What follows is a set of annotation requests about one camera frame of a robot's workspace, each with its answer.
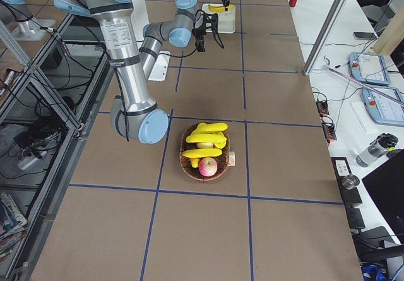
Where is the dull yellow banana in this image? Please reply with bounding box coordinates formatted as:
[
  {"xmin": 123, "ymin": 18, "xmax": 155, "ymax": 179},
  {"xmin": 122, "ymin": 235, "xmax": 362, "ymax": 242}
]
[{"xmin": 208, "ymin": 4, "xmax": 234, "ymax": 13}]

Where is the bright yellow banana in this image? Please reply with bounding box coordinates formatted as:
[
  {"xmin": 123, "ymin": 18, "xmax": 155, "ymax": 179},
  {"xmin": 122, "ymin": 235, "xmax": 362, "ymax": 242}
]
[{"xmin": 186, "ymin": 133, "xmax": 222, "ymax": 143}]

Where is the lime yellow banana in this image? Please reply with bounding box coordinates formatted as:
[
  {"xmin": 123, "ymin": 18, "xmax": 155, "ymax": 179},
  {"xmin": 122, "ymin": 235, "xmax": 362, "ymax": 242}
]
[{"xmin": 191, "ymin": 123, "xmax": 228, "ymax": 135}]

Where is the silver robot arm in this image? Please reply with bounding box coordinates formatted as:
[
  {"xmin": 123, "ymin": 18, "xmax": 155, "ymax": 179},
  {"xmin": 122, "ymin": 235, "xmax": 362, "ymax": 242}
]
[
  {"xmin": 54, "ymin": 0, "xmax": 218, "ymax": 144},
  {"xmin": 140, "ymin": 0, "xmax": 231, "ymax": 80}
]

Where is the yellow banana lower basket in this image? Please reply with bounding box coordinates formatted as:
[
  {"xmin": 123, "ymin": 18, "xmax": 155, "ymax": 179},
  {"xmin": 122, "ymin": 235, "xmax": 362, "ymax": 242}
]
[{"xmin": 182, "ymin": 148, "xmax": 222, "ymax": 158}]

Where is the brown wicker basket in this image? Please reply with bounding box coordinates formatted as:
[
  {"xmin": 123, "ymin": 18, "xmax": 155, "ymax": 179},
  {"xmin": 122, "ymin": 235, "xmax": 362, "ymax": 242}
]
[{"xmin": 179, "ymin": 122, "xmax": 230, "ymax": 181}]

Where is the white bear print tray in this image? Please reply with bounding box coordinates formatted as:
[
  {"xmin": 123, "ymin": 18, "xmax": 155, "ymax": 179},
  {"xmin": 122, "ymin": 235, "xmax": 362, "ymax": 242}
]
[{"xmin": 202, "ymin": 3, "xmax": 236, "ymax": 34}]

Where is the pale peach apple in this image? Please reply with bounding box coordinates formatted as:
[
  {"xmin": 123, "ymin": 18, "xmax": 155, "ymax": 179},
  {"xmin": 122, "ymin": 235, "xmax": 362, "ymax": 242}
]
[{"xmin": 196, "ymin": 142, "xmax": 214, "ymax": 149}]

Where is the white paper tag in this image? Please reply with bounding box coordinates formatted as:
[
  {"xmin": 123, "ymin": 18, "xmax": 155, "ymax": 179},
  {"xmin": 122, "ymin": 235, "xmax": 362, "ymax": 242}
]
[{"xmin": 228, "ymin": 151, "xmax": 235, "ymax": 167}]

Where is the pink red apple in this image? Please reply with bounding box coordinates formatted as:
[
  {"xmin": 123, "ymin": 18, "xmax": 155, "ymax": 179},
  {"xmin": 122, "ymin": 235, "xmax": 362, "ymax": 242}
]
[{"xmin": 198, "ymin": 157, "xmax": 218, "ymax": 177}]

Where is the orange black power strip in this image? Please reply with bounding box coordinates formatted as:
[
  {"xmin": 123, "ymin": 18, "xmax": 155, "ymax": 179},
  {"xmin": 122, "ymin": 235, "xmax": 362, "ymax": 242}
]
[{"xmin": 316, "ymin": 100, "xmax": 337, "ymax": 145}]

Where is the blue teach pendant far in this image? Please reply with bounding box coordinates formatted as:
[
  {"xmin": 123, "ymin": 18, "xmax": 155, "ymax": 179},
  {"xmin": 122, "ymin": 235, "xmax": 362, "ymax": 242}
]
[{"xmin": 348, "ymin": 52, "xmax": 391, "ymax": 86}]

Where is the blue teach pendant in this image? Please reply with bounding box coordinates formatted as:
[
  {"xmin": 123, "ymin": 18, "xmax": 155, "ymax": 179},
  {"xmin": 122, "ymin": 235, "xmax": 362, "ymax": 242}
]
[
  {"xmin": 348, "ymin": 52, "xmax": 391, "ymax": 86},
  {"xmin": 362, "ymin": 87, "xmax": 403, "ymax": 127}
]

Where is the blue teach pendant near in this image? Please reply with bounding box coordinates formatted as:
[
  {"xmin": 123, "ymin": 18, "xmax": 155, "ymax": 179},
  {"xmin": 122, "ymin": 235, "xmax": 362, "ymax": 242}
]
[{"xmin": 362, "ymin": 87, "xmax": 403, "ymax": 127}]

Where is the steel cup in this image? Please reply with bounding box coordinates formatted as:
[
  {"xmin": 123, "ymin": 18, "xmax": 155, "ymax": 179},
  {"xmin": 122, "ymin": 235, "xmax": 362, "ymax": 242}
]
[{"xmin": 341, "ymin": 174, "xmax": 360, "ymax": 190}]

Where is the grey water bottle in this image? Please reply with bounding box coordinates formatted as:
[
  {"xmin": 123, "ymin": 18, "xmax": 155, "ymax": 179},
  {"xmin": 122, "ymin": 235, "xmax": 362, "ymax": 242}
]
[{"xmin": 355, "ymin": 133, "xmax": 398, "ymax": 167}]

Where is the black monitor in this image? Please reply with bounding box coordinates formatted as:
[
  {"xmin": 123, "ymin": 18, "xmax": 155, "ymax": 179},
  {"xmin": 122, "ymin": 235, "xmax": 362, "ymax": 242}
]
[{"xmin": 362, "ymin": 155, "xmax": 403, "ymax": 233}]

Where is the black braided cable right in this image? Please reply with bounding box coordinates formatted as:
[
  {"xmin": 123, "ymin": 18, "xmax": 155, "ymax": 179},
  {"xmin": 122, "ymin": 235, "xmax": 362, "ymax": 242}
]
[{"xmin": 159, "ymin": 25, "xmax": 225, "ymax": 58}]

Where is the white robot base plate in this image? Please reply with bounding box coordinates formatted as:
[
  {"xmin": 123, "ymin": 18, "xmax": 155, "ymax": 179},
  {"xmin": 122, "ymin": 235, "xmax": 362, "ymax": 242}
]
[{"xmin": 148, "ymin": 51, "xmax": 170, "ymax": 82}]

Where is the aluminium frame post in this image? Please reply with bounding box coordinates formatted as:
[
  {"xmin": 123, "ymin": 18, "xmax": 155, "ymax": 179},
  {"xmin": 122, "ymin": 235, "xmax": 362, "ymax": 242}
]
[{"xmin": 303, "ymin": 0, "xmax": 347, "ymax": 75}]

